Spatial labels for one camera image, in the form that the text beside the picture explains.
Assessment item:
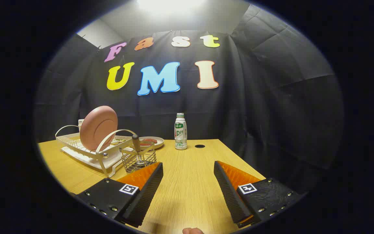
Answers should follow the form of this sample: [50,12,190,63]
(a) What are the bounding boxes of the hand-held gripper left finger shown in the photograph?
[76,162,164,228]

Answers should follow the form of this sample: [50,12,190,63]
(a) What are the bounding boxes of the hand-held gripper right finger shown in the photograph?
[214,160,305,228]

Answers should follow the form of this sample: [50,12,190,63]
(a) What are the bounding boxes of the metal wire basket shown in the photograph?
[119,146,157,173]

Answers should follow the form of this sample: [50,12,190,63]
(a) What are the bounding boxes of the dark-handled metal spoon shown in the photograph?
[132,134,146,165]

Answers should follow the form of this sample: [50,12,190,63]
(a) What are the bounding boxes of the white dish rack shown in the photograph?
[55,125,139,178]

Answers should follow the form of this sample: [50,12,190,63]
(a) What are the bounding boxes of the pink plate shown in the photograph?
[80,106,118,152]

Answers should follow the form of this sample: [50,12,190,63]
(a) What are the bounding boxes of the beige plate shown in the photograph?
[138,136,165,150]

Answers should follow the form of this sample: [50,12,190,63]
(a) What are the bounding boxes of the white drink bottle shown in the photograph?
[174,113,188,150]

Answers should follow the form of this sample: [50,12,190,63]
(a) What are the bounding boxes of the black backdrop cloth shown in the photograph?
[34,5,345,195]

